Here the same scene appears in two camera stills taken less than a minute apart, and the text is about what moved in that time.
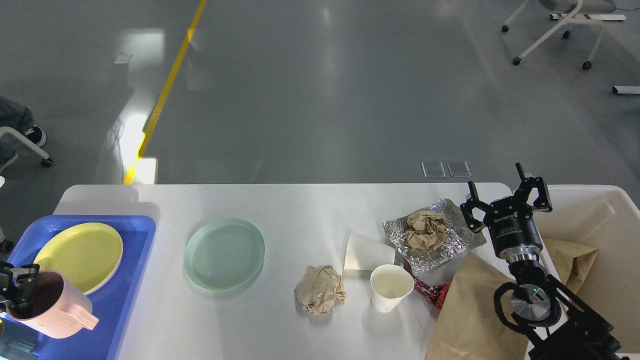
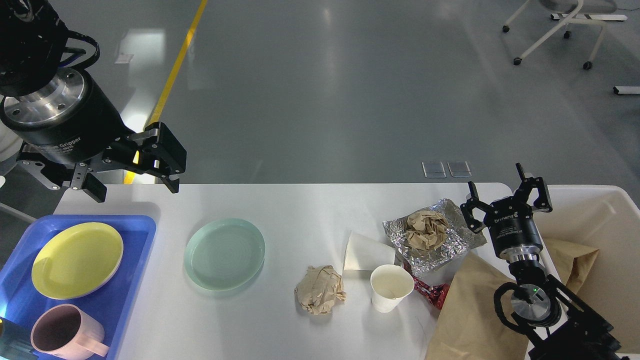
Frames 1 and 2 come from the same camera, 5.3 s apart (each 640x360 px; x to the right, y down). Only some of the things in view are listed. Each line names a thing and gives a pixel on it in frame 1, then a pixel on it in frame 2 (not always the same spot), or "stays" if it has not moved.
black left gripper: (25, 281) → (72, 120)
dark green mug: (17, 344) stays
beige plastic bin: (605, 218) stays
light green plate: (224, 253) stays
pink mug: (56, 310) → (65, 331)
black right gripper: (513, 230) stays
